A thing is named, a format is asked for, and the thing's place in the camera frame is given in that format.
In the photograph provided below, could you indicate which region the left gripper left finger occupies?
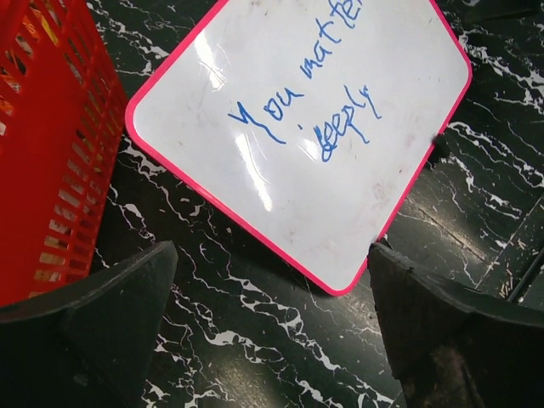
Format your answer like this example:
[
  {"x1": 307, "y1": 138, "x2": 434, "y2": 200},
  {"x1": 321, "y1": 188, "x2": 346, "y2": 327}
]
[{"x1": 1, "y1": 241, "x2": 178, "y2": 407}]

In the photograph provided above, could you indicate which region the red plastic basket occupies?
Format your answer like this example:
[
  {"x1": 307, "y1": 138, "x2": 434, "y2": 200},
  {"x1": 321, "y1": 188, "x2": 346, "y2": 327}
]
[{"x1": 1, "y1": 1, "x2": 128, "y2": 305}]

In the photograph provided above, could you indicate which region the pink framed whiteboard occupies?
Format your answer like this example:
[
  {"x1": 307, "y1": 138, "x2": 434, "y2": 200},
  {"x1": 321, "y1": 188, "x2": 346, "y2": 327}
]
[{"x1": 125, "y1": 1, "x2": 472, "y2": 296}]

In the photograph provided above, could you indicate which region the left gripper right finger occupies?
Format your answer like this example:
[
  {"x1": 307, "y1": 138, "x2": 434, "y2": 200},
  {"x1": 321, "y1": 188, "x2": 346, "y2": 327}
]
[{"x1": 367, "y1": 242, "x2": 543, "y2": 407}]

